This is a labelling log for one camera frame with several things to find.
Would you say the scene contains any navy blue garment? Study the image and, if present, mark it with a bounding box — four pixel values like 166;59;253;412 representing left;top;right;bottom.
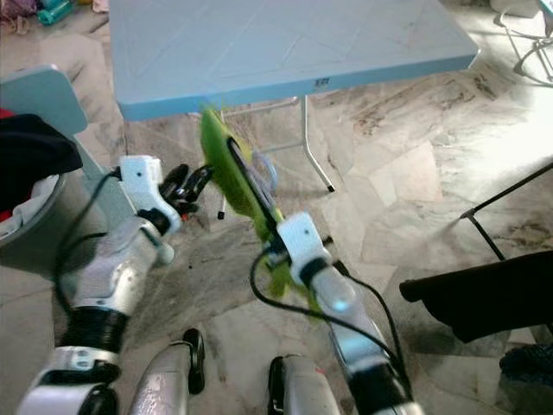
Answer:
0;113;86;214

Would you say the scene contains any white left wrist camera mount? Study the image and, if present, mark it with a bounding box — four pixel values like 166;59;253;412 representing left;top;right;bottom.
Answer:
118;154;183;229

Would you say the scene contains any teal bottle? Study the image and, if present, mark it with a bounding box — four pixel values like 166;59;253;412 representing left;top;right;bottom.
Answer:
37;0;75;26

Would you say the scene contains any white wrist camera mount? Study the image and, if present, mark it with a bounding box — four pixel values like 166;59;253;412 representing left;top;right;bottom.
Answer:
118;154;183;229
275;211;332;283

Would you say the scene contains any purple bag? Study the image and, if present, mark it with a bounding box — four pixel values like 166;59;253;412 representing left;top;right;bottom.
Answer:
0;0;37;23

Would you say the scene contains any light blue folding table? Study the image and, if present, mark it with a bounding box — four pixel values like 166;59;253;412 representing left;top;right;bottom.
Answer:
110;0;481;195

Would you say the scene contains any black hanging garment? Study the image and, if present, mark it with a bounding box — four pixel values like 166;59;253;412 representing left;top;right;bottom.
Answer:
398;250;553;343

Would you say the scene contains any white metal frame chair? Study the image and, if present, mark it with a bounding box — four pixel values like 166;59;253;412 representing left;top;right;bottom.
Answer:
488;0;553;87

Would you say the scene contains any grey laundry basket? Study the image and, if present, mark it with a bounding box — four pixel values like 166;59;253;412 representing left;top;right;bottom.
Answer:
0;173;94;279

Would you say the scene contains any neon green black-trimmed shirt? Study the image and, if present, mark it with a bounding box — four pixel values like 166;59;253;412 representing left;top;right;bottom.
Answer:
197;104;322;319

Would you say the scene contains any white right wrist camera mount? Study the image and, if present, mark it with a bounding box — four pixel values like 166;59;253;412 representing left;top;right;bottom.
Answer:
275;211;332;283

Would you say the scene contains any silver right robot leg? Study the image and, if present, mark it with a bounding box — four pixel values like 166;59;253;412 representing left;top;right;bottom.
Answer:
267;354;343;415

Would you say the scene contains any white cloth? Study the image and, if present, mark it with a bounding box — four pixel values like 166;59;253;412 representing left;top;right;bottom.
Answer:
4;176;67;241

